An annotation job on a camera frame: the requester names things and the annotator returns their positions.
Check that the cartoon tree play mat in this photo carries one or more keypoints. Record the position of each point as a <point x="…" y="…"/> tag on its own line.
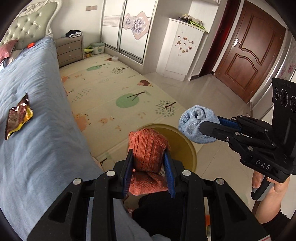
<point x="109" y="100"/>

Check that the orange knitted sock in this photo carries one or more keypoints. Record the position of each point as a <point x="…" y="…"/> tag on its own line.
<point x="148" y="148"/>

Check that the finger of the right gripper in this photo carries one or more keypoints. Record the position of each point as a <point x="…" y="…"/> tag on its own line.
<point x="226" y="134"/>
<point x="231" y="123"/>

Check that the brown wooden door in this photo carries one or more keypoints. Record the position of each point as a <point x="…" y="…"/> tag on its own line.
<point x="251" y="53"/>

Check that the brown yellow snack wrapper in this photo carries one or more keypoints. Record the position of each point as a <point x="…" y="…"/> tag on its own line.
<point x="18" y="116"/>

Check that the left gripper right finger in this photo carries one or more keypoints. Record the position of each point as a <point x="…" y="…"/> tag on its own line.
<point x="230" y="218"/>

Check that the person's right hand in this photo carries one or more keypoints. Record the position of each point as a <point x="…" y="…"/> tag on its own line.
<point x="271" y="204"/>

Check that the blue bed cover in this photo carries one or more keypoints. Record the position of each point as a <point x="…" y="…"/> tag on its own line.
<point x="41" y="159"/>

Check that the yellow trash bin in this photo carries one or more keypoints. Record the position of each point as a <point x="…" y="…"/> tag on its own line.
<point x="182" y="148"/>

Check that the light blue sock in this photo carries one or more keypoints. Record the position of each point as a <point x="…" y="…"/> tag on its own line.
<point x="190" y="120"/>

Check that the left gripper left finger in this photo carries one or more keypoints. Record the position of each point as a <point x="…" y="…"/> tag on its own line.
<point x="66" y="218"/>

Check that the black white item on nightstand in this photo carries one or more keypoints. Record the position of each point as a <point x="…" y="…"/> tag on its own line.
<point x="73" y="34"/>

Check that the sliding wardrobe with flower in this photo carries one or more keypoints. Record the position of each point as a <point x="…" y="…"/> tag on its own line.
<point x="125" y="26"/>

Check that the white cabinet with stickers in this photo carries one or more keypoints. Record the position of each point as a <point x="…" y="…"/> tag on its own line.
<point x="179" y="48"/>

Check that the small orange object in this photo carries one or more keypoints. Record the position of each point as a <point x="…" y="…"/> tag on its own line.
<point x="30" y="45"/>

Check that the mint green storage box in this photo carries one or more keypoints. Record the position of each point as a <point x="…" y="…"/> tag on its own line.
<point x="98" y="47"/>

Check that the small white box on mat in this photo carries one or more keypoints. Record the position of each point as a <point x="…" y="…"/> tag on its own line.
<point x="115" y="58"/>

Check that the grey bedside nightstand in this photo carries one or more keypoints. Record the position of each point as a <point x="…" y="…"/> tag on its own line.
<point x="69" y="50"/>

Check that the pink pillow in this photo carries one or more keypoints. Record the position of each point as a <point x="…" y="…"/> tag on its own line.
<point x="6" y="49"/>

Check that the green tufted headboard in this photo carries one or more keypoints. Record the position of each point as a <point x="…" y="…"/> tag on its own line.
<point x="33" y="23"/>

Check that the clutter on cabinet top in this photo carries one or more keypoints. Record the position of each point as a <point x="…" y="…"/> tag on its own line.
<point x="192" y="21"/>

